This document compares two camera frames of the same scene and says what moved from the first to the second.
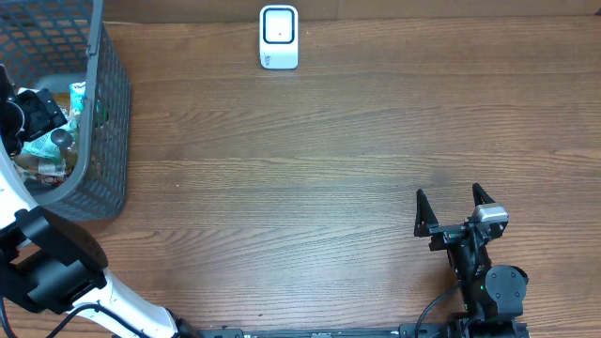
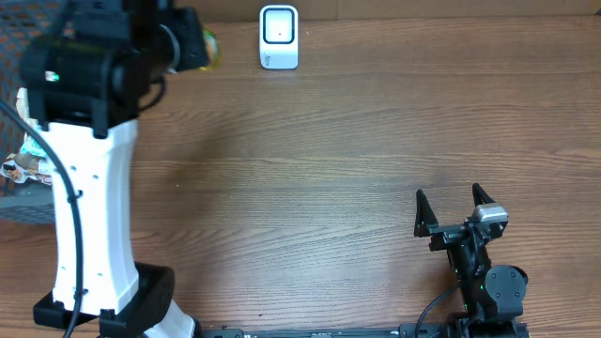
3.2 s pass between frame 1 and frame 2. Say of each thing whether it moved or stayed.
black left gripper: moved
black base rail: stayed
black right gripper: stayed
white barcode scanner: stayed
